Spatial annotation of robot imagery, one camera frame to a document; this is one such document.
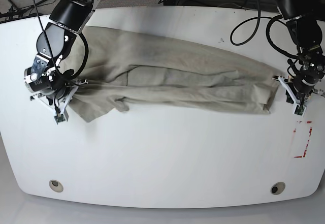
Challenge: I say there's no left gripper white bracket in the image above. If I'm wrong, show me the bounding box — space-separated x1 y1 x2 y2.
272 76 324 105

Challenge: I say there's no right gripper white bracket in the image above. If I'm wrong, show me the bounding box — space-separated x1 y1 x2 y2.
29 79 88 116

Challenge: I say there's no beige grey T-shirt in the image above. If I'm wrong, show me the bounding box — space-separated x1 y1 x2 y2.
69 26 281 122

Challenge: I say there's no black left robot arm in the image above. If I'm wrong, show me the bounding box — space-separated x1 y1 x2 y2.
266 0 324 106

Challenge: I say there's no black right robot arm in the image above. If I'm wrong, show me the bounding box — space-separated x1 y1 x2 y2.
24 0 100 123

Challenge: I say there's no red tape rectangle marking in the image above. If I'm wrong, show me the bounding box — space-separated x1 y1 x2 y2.
290 120 313 158

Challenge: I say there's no black tripod stand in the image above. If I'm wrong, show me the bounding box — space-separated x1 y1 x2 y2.
1 0 59 24

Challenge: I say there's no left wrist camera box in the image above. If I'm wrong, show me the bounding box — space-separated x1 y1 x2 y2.
293 104 307 116

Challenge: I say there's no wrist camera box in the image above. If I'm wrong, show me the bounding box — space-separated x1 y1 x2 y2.
293 104 307 116
54 112 69 124

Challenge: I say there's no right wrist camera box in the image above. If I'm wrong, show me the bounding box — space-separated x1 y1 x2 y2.
54 112 69 124

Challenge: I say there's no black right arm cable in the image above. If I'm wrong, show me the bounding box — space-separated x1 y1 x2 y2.
27 0 90 82

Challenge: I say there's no left table cable grommet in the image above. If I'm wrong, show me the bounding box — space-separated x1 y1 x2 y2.
49 180 63 193

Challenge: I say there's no table cable grommet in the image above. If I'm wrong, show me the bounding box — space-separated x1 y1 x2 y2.
49 180 63 193
270 182 286 195

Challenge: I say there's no right table cable grommet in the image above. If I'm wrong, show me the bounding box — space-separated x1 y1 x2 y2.
270 182 286 195

